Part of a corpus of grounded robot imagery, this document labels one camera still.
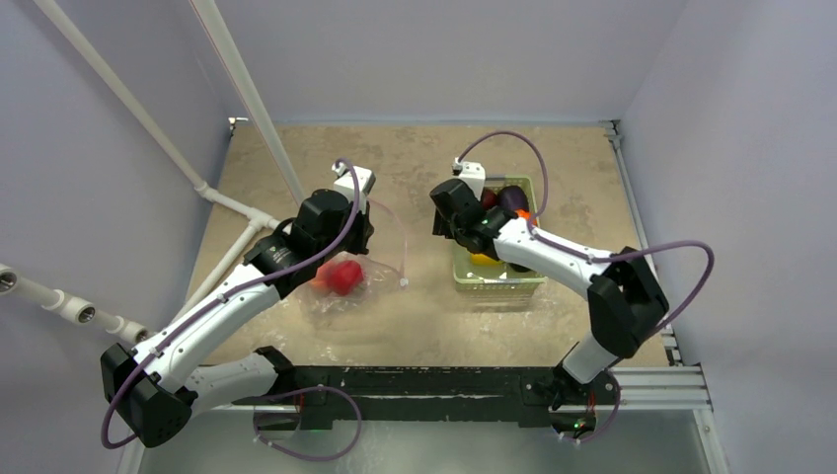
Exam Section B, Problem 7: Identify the red tomato toy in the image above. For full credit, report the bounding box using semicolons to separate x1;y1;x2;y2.
327;260;364;296

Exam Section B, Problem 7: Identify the orange fruit toy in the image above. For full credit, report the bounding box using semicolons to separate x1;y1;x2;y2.
515;208;538;227

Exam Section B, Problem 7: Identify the peach toy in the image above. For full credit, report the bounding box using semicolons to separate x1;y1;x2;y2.
309;262;334;293

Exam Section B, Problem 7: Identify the clear pink zip bag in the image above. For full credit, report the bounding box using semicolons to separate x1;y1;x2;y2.
296;199;409;321

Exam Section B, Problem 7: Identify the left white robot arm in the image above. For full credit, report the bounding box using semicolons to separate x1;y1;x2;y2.
100;185;374;449

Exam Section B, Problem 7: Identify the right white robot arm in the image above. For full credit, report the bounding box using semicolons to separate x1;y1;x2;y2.
429;179;669;402

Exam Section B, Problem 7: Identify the yellow bell pepper toy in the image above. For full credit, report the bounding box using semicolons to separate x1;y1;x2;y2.
470;254;502;267

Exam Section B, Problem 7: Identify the purple eggplant toy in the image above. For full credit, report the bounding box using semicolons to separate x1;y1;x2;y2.
496;186;530;212

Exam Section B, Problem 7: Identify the light green plastic basket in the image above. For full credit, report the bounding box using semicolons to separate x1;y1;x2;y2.
451;175;549;309

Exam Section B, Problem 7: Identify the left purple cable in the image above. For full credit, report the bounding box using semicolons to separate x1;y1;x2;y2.
99;156;362;451

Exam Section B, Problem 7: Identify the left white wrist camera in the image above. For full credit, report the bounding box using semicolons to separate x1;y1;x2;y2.
332;161;376;214

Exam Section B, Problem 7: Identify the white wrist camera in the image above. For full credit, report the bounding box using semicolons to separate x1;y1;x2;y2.
332;161;376;214
451;157;487;198

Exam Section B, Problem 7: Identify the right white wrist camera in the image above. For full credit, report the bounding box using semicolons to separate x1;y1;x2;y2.
451;157;487;198

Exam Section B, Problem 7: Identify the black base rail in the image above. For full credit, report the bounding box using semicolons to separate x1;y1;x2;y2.
245;365;620;433

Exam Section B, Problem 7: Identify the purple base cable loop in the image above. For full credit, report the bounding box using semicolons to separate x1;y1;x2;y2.
252;387;363;464

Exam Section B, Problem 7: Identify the white PVC pipe frame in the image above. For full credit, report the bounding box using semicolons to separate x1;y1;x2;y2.
0;0;307;346

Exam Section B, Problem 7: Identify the aluminium frame rail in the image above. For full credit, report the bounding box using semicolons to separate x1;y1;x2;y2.
602;119;730;473

